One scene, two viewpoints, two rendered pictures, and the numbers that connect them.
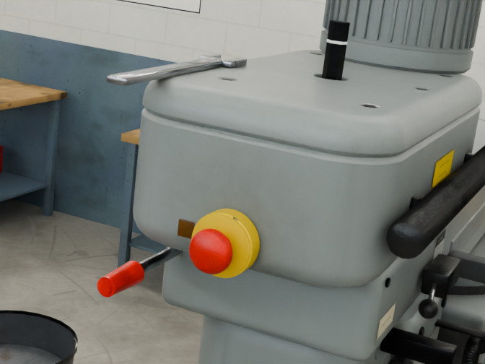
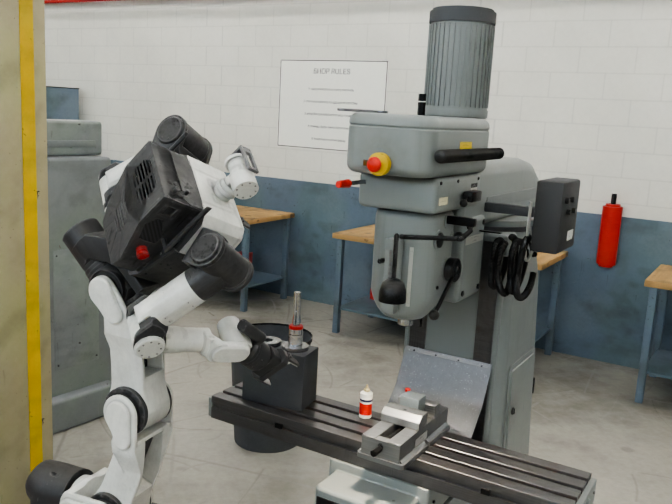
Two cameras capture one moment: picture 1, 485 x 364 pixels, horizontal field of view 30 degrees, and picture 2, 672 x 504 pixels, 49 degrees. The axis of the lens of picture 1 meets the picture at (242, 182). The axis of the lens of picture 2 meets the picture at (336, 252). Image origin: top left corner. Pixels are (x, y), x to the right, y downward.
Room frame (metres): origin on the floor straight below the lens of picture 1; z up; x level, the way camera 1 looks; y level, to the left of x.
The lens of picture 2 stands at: (-1.14, -0.15, 1.88)
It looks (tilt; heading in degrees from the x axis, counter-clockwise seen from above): 11 degrees down; 8
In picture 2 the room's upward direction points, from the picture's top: 3 degrees clockwise
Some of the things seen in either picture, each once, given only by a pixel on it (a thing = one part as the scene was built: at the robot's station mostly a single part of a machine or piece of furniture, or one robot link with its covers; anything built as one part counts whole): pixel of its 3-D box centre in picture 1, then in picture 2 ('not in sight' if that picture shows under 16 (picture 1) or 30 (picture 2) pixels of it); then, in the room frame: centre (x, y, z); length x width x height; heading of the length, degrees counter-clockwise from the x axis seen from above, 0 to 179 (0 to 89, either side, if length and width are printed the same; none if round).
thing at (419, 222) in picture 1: (455, 188); (471, 154); (0.95, -0.23, 1.79); 0.45 x 0.04 x 0.04; 157
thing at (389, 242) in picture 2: not in sight; (392, 275); (0.88, -0.04, 1.45); 0.04 x 0.04 x 0.21; 67
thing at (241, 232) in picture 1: (225, 243); (379, 164); (0.77, 0.01, 1.76); 0.06 x 0.02 x 0.06; 67
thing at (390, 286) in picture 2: not in sight; (392, 289); (0.73, -0.05, 1.44); 0.07 x 0.07 x 0.06
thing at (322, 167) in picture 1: (325, 146); (420, 144); (0.99, -0.09, 1.81); 0.47 x 0.26 x 0.16; 157
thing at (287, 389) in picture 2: not in sight; (280, 371); (1.15, 0.33, 1.03); 0.22 x 0.12 x 0.20; 76
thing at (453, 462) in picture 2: not in sight; (383, 442); (0.99, -0.04, 0.89); 1.24 x 0.23 x 0.08; 67
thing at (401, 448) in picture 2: not in sight; (407, 424); (0.93, -0.11, 0.98); 0.35 x 0.15 x 0.11; 157
